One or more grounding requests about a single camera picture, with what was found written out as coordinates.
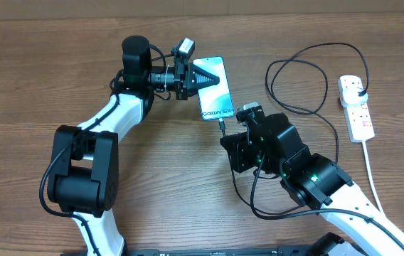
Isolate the Samsung Galaxy smartphone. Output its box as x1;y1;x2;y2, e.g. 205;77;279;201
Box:
193;56;235;120

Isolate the black USB charging cable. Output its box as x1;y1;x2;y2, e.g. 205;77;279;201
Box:
218;42;370;216

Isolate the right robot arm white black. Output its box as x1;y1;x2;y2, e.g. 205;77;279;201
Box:
220;102;404;255

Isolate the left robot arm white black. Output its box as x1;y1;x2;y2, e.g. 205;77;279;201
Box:
38;36;220;255

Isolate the white charger plug adapter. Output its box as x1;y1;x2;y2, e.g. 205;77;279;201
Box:
340;87;368;107

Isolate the white power strip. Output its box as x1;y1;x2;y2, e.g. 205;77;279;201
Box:
337;75;376;144

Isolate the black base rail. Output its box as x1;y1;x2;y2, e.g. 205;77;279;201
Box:
59;233;366;256

